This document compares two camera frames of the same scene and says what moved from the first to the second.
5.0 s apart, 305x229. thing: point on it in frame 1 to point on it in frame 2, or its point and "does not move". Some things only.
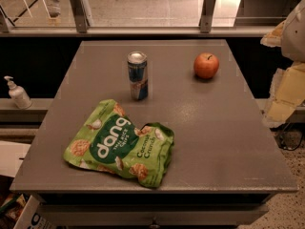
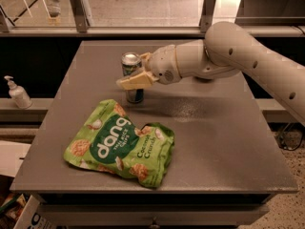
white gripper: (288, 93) to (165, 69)
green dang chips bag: (110, 142) does not move
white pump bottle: (18, 94) does not move
